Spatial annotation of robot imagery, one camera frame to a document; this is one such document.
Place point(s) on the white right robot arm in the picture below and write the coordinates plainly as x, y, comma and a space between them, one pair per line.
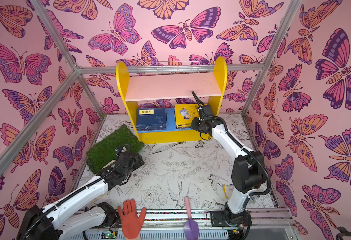
249, 175

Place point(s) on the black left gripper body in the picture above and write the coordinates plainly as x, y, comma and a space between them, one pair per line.
135, 165

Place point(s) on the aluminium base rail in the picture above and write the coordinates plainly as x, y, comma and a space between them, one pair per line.
264, 224

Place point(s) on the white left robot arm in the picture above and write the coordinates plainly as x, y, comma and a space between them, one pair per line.
60, 220

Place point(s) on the aluminium frame post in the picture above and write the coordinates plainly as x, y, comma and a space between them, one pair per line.
283, 27

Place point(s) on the yellow pink blue bookshelf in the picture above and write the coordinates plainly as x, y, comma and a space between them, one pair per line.
160, 87

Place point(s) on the green artificial grass mat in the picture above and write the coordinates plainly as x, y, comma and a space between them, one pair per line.
105, 151

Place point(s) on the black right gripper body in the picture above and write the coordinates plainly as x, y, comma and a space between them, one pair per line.
198, 124

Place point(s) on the purple pink garden trowel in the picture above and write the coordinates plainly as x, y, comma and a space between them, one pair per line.
191, 228

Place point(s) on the red rubber glove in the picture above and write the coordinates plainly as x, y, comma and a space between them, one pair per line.
131, 222

